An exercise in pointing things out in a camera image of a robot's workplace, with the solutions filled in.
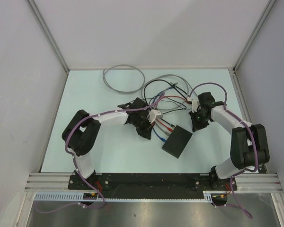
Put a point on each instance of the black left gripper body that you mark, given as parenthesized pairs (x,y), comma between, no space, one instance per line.
(142,124)

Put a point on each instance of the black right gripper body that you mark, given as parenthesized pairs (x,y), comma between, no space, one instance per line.
(199,121)

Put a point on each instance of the black Mercury network switch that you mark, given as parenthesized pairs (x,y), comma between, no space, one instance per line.
(177,141)

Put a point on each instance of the black ethernet cable teal plug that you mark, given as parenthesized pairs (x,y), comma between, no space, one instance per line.
(175,99)

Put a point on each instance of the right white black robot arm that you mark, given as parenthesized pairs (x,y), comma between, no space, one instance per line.
(249,146)

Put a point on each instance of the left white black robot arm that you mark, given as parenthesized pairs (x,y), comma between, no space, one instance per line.
(81,132)

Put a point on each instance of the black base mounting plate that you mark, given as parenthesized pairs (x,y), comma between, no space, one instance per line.
(138,183)

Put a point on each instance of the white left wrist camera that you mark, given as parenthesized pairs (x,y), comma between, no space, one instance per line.
(154,114)

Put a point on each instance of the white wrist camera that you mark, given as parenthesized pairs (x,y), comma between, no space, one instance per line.
(154,114)
(194,103)

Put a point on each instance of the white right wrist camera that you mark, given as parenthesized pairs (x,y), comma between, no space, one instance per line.
(194,103)

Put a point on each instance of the right aluminium corner post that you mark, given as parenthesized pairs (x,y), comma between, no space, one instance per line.
(255,32)

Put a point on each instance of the aluminium corner post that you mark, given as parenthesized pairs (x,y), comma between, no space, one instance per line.
(255,32)
(47,33)

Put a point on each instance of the white slotted cable duct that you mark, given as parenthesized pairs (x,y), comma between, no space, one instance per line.
(120,197)

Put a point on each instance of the aluminium front frame rail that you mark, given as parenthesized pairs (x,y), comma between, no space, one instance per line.
(246,183)

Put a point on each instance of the left aluminium corner post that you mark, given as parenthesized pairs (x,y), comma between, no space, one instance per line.
(47,33)

